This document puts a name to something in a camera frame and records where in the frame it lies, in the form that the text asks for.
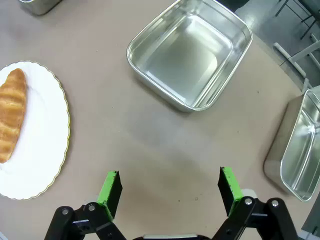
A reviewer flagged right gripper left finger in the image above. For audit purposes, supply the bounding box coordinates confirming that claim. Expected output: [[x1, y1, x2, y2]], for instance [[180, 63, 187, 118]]
[[44, 170, 129, 240]]

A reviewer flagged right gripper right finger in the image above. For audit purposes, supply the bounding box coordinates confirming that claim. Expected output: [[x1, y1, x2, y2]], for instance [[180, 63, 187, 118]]
[[211, 166, 299, 240]]

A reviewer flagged golden croissant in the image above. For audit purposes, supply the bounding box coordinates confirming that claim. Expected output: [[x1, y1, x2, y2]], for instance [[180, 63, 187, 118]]
[[0, 68, 28, 165]]

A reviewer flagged stainless steel rectangular container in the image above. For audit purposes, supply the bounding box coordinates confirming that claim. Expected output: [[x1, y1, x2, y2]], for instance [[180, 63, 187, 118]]
[[262, 88, 320, 203], [18, 0, 63, 16], [126, 0, 254, 113]]

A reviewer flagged white scalloped plate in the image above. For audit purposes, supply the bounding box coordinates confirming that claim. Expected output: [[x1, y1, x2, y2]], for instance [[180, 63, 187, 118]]
[[0, 61, 71, 201]]

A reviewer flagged large white table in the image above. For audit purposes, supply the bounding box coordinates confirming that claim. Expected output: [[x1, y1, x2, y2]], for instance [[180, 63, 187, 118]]
[[272, 32, 320, 94]]

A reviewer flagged black chair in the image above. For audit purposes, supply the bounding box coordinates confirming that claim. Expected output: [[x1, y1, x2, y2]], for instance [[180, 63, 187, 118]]
[[274, 0, 320, 39]]

